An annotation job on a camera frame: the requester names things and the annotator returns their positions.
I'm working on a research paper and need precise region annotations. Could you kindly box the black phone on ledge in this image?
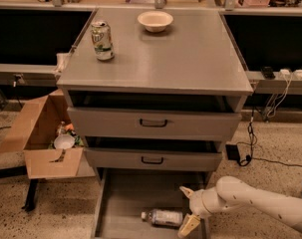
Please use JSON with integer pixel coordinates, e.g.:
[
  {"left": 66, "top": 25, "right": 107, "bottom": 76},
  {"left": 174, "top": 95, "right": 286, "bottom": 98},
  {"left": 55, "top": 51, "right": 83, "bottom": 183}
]
[{"left": 260, "top": 67, "right": 275, "bottom": 80}]

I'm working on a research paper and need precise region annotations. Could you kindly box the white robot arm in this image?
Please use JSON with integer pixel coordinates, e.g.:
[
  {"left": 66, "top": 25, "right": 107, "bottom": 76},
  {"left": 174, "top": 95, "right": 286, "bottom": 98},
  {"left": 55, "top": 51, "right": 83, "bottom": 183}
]
[{"left": 177, "top": 176, "right": 302, "bottom": 238}]

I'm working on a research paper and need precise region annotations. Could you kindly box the white bowl in box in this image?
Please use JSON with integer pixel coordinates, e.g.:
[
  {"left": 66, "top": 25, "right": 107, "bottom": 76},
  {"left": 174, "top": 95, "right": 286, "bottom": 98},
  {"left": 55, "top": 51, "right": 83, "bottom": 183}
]
[{"left": 54, "top": 134, "right": 75, "bottom": 149}]

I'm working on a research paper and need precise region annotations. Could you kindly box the green soda can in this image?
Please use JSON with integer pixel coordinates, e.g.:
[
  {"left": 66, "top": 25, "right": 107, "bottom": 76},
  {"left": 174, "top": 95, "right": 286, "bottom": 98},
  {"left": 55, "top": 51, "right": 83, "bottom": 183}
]
[{"left": 91, "top": 20, "right": 115, "bottom": 61}]

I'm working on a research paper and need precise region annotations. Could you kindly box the grey drawer cabinet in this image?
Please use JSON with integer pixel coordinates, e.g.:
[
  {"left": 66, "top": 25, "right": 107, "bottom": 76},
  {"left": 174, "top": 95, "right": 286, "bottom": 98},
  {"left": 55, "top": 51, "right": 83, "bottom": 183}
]
[{"left": 56, "top": 7, "right": 254, "bottom": 239}]

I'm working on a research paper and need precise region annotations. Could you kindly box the white bowl on counter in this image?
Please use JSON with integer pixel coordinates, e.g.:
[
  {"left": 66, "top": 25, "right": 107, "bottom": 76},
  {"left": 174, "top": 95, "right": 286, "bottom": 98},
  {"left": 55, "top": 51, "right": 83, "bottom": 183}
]
[{"left": 138, "top": 11, "right": 173, "bottom": 33}]

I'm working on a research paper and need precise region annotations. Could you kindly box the white power strip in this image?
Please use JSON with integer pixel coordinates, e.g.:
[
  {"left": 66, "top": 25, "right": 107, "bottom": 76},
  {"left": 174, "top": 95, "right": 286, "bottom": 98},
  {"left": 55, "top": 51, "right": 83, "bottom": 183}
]
[{"left": 279, "top": 69, "right": 302, "bottom": 80}]

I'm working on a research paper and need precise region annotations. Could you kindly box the clear blue plastic bottle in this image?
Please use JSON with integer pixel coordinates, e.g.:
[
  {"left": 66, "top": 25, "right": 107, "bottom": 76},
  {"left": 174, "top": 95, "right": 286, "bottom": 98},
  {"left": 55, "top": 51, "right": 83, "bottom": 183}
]
[{"left": 141, "top": 209, "right": 183, "bottom": 227}]

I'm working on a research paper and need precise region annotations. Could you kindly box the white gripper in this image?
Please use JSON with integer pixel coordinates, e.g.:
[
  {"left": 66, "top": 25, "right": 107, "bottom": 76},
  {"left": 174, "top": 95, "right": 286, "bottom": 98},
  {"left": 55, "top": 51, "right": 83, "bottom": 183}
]
[{"left": 177, "top": 186, "right": 220, "bottom": 238}]

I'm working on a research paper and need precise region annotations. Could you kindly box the grey bottom drawer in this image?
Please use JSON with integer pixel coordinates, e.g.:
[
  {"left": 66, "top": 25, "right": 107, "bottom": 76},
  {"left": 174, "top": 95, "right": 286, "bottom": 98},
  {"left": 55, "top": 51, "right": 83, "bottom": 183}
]
[{"left": 91, "top": 168, "right": 210, "bottom": 239}]

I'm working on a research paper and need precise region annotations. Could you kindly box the brown cardboard box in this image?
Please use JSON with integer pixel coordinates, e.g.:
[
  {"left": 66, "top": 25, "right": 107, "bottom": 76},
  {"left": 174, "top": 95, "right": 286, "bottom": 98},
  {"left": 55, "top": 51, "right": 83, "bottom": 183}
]
[{"left": 0, "top": 91, "right": 95, "bottom": 179}]

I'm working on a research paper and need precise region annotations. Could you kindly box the grey middle drawer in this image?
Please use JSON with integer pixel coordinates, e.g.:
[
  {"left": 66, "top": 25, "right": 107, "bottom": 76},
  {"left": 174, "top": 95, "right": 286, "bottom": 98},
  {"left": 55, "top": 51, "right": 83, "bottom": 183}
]
[{"left": 85, "top": 148, "right": 222, "bottom": 172}]

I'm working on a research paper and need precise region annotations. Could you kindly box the black floor cable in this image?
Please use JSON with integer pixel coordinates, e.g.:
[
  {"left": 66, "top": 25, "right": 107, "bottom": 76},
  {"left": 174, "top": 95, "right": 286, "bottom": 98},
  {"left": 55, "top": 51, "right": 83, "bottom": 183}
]
[{"left": 236, "top": 107, "right": 302, "bottom": 170}]

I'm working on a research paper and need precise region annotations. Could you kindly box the black power adapter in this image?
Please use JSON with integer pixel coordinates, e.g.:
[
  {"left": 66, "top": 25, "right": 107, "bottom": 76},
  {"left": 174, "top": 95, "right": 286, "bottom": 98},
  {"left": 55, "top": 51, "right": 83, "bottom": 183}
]
[{"left": 226, "top": 144, "right": 240, "bottom": 161}]

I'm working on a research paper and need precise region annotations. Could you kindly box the grey top drawer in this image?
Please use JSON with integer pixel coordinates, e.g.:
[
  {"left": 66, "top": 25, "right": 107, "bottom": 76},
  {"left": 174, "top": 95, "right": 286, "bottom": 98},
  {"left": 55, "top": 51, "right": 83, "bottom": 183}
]
[{"left": 68, "top": 108, "right": 241, "bottom": 141}]

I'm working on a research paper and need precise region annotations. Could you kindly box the grey drawer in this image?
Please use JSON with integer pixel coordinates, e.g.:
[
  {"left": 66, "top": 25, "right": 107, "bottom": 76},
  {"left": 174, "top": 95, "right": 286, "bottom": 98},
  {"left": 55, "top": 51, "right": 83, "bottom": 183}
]
[
  {"left": 68, "top": 108, "right": 241, "bottom": 141},
  {"left": 85, "top": 148, "right": 222, "bottom": 172},
  {"left": 91, "top": 168, "right": 210, "bottom": 239}
]

